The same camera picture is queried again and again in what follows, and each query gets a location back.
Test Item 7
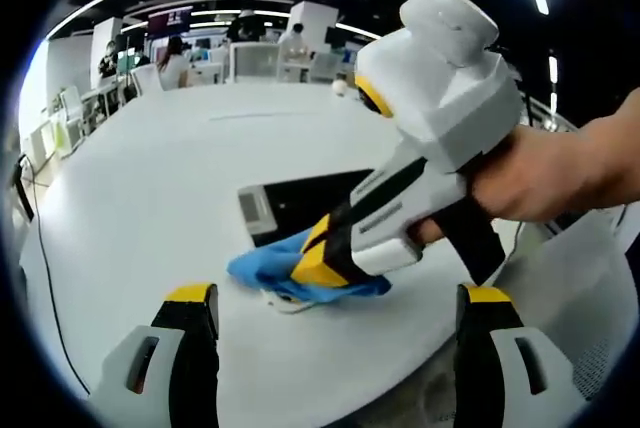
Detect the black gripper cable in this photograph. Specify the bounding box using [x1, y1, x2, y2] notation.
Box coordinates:
[12, 152, 92, 395]

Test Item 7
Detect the person's right hand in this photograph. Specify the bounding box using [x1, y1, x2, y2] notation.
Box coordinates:
[407, 125, 599, 245]

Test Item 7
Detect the blue cleaning cloth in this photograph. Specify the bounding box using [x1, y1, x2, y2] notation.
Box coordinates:
[227, 230, 394, 307]

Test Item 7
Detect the far wall display screen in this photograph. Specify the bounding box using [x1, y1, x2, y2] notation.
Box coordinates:
[146, 5, 195, 40]

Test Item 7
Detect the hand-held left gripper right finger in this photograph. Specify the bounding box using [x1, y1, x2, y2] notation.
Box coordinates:
[454, 282, 589, 428]

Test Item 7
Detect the white framed grey panel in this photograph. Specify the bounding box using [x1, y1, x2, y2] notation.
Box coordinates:
[228, 41, 282, 83]

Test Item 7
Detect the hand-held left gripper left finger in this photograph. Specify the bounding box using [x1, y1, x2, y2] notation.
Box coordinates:
[92, 282, 221, 428]

